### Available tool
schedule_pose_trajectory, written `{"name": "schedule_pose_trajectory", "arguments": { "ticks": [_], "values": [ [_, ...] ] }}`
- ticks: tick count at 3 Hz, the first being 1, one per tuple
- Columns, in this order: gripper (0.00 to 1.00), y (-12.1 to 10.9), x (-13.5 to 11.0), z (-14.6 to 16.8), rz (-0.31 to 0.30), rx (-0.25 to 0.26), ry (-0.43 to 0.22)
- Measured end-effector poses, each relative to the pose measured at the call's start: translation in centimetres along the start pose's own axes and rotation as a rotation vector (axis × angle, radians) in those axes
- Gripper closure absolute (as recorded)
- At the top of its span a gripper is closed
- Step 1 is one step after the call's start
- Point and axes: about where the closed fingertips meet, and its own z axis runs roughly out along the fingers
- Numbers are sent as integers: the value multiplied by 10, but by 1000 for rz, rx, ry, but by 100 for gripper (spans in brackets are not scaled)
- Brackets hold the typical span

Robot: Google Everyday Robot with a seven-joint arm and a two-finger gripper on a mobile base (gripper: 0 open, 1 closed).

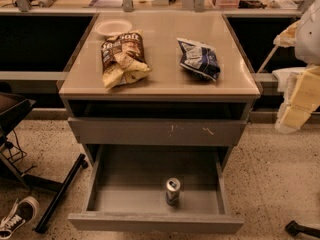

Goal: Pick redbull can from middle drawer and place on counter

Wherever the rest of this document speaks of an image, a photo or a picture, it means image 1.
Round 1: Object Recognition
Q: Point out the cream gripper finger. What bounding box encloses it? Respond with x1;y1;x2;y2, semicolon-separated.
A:
275;65;320;134
273;21;299;48

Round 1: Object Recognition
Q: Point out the silver blue redbull can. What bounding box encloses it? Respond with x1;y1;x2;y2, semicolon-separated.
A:
166;178;181;206

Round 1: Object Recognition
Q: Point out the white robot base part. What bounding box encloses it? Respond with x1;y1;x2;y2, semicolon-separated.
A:
272;67;304;92

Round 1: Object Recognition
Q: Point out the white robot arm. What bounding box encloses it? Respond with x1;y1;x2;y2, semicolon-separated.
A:
273;0;320;134

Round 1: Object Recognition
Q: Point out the grey drawer cabinet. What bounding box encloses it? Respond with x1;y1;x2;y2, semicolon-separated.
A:
59;11;260;164

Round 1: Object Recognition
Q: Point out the open grey middle drawer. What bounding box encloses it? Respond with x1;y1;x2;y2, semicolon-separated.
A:
69;145;244;234

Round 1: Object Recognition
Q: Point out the closed grey top drawer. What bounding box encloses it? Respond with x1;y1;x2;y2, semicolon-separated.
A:
68;117;246;146

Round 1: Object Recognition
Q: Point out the blue chip bag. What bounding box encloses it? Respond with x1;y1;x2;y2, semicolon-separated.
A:
177;38;221;82

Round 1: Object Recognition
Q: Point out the black chair base leg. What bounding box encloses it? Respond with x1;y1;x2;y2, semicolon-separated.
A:
285;220;320;238

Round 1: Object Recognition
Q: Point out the brown salt chip bag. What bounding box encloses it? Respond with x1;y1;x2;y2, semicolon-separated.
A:
101;30;151;89

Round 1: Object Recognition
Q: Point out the black cart stand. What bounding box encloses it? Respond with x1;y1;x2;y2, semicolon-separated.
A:
0;92;89;234

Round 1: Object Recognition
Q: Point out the black white sneaker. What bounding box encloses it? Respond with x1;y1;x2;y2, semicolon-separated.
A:
0;196;39;240

